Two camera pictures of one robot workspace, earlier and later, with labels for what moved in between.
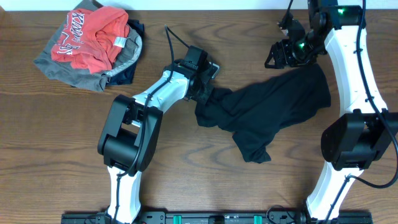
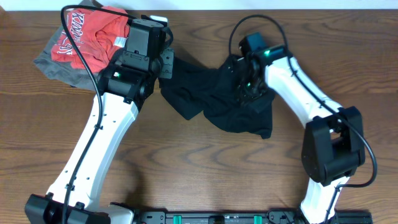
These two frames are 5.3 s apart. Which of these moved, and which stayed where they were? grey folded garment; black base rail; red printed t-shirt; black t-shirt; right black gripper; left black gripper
Moved: left black gripper; black t-shirt; right black gripper
Stayed: black base rail; red printed t-shirt; grey folded garment
